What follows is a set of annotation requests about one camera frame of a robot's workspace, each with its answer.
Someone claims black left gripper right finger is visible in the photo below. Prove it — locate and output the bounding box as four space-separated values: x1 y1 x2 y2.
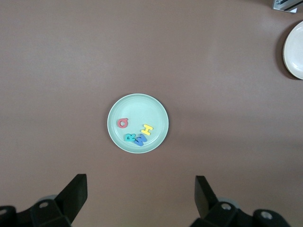
190 175 291 227

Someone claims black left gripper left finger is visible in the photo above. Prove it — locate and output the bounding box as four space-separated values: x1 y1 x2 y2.
0 174 88 227

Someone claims red foam letter Q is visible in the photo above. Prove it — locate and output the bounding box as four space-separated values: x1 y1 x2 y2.
116 117 129 129

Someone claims blue foam letter W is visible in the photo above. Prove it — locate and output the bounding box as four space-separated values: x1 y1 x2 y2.
134 133 148 147

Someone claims yellow foam letter H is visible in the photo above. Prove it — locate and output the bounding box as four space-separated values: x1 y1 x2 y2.
141 124 154 136

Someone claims green plate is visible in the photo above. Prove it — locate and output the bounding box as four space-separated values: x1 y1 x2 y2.
107 93 169 154

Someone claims brown paper table cover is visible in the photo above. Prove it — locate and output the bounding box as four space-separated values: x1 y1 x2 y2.
0 0 303 227

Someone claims beige plate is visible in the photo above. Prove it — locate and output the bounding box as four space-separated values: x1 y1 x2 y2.
283 20 303 80

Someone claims metal bracket with post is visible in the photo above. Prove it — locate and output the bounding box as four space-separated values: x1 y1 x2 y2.
271 0 298 14

